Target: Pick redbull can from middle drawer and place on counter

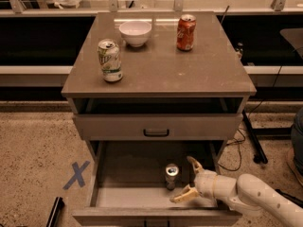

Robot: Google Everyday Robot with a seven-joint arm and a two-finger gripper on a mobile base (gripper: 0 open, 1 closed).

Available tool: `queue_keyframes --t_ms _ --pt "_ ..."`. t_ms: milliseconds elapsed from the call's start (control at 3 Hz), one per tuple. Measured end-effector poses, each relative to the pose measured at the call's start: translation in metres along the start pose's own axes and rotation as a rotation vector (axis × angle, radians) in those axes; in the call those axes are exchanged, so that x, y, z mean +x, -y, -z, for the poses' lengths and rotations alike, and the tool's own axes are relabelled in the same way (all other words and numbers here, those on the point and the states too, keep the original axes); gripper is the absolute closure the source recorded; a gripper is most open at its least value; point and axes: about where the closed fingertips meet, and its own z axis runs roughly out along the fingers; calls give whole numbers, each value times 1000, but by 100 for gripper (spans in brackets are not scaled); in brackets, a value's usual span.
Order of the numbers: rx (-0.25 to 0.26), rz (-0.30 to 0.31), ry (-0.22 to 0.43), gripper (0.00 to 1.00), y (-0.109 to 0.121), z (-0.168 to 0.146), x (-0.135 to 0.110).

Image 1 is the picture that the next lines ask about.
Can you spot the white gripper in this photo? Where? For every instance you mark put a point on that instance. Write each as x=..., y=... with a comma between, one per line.
x=204, y=183

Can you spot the silver redbull can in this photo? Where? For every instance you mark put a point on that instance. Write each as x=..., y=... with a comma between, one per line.
x=172, y=171

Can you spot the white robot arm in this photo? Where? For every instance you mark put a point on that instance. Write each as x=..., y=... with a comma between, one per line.
x=248, y=195

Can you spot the open middle drawer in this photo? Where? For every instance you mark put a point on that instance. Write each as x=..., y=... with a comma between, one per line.
x=128, y=187

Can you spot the grey drawer cabinet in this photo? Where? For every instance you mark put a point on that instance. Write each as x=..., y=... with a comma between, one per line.
x=158, y=78

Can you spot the closed top drawer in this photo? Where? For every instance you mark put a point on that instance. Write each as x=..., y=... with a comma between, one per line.
x=129, y=127

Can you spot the orange soda can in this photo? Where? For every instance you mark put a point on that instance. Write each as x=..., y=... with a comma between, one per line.
x=185, y=32

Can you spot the green white soda can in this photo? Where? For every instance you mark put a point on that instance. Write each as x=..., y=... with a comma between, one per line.
x=109, y=59

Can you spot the black stand leg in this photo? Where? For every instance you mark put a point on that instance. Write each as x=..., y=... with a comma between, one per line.
x=259, y=157

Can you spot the blue tape cross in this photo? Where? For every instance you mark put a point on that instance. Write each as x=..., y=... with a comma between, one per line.
x=77, y=176

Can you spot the black bar bottom left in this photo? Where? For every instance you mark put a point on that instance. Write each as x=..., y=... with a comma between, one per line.
x=57, y=207

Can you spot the white bowl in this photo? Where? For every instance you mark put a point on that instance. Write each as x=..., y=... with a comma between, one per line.
x=135, y=33

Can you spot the metal railing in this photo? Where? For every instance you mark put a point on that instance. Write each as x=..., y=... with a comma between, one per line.
x=151, y=2

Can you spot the black drawer handle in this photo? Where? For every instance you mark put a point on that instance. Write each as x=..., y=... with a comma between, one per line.
x=156, y=132

